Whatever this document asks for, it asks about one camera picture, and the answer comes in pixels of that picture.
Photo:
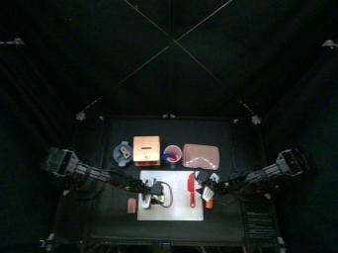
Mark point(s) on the toy sushi piece green centre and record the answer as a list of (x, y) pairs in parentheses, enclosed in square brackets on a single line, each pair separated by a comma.
[(159, 198)]

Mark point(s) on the toy sushi piece red centre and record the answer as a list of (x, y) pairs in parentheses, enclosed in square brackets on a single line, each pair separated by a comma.
[(122, 150)]

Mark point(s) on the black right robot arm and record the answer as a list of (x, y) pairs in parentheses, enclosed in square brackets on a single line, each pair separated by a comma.
[(263, 174)]

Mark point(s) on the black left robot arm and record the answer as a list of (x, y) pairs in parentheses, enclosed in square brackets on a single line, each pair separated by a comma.
[(88, 171)]

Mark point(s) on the grey-blue bowl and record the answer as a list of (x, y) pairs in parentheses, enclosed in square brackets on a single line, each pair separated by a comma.
[(122, 159)]

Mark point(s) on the red toy knife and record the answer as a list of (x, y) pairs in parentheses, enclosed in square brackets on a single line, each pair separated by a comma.
[(191, 192)]

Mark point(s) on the pink toy food piece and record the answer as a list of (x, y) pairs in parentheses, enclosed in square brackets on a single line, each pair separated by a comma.
[(131, 206)]

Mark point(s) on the orange toy carrot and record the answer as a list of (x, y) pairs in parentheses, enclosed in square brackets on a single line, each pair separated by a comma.
[(208, 204)]

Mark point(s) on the small blue tape piece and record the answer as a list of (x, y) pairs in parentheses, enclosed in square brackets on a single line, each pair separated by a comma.
[(172, 165)]

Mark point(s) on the white cutting board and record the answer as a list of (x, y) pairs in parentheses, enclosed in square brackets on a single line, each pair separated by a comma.
[(180, 212)]

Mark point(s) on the red plastic cup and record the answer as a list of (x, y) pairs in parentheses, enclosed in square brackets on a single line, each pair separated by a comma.
[(175, 152)]

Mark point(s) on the blue plastic utensil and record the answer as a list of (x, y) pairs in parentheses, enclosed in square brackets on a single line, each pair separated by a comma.
[(167, 158)]

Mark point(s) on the wooden box with red front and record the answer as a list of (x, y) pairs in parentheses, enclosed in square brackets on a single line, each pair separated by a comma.
[(146, 148)]

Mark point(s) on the silver frame clamp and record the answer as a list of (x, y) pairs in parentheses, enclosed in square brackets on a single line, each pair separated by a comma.
[(329, 43), (17, 42), (80, 115), (255, 119), (167, 115)]

